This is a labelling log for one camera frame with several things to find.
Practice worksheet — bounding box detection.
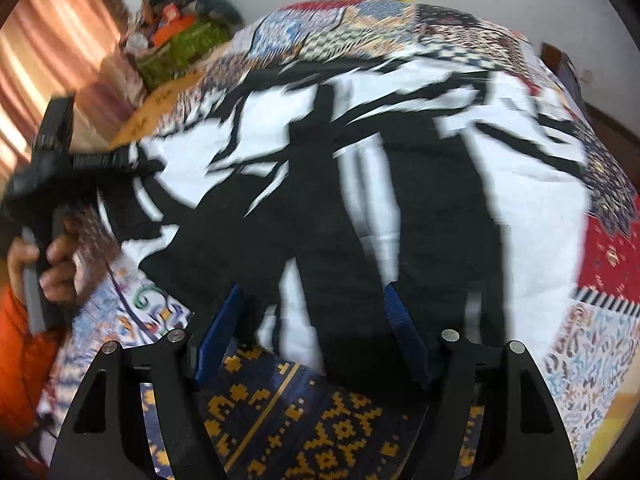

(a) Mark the grey bag by bed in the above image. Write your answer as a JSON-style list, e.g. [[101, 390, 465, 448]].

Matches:
[[540, 42, 582, 103]]

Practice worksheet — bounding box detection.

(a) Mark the wooden lap desk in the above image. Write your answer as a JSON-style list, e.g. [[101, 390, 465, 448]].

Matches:
[[110, 72, 203, 148]]

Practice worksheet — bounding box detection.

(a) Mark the green patterned storage bag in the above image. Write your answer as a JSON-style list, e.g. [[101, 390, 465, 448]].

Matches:
[[134, 21, 231, 91]]

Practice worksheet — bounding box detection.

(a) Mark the black and white shirt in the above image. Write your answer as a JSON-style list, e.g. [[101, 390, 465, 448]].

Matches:
[[98, 55, 590, 391]]

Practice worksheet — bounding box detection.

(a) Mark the patchwork patterned bed blanket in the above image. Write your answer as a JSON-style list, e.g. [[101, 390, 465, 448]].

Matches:
[[36, 0, 639, 479]]

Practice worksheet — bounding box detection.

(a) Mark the orange jacket sleeve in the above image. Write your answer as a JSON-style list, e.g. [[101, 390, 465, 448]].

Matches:
[[0, 287, 65, 443]]

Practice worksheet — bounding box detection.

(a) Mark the pink orange curtain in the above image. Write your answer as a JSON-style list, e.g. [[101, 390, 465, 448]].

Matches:
[[1, 0, 132, 177]]

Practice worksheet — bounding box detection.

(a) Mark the orange box on pile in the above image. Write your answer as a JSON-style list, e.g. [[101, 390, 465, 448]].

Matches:
[[152, 3, 198, 47]]

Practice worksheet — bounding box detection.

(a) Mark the person left hand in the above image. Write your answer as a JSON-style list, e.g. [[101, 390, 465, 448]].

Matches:
[[6, 216, 80, 306]]

